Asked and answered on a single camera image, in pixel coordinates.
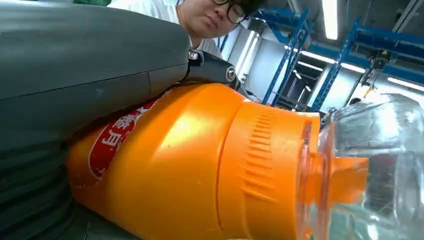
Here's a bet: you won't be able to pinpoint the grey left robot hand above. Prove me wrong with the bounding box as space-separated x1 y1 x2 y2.
0 0 249 155

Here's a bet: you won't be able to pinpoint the orange drink bottle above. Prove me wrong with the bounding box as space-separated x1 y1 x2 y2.
65 82 424 240

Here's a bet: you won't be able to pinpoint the person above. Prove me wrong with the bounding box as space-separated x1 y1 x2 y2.
107 0 268 60

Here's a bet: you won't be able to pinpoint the black eyeglasses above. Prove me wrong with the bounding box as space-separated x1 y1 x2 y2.
213 0 249 25

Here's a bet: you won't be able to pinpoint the blue steel rack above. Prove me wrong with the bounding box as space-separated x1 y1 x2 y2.
309 18 424 113
251 8 315 108

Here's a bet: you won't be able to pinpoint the ceiling light strip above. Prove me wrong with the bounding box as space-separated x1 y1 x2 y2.
386 76 424 93
321 0 339 41
284 45 367 74

